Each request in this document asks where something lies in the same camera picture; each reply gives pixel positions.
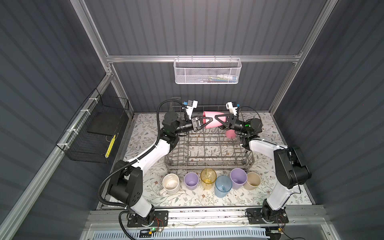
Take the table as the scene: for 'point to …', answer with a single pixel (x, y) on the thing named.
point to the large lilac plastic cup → (238, 177)
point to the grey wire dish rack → (208, 150)
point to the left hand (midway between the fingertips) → (213, 120)
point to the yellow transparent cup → (208, 177)
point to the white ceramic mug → (170, 184)
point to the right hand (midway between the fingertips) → (215, 123)
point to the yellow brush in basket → (110, 146)
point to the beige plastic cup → (253, 181)
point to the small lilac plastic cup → (191, 180)
